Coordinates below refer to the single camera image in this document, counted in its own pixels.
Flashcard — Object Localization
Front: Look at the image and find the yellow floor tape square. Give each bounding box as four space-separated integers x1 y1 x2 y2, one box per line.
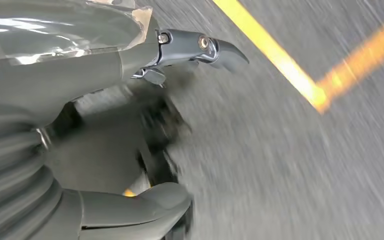
211 0 384 115

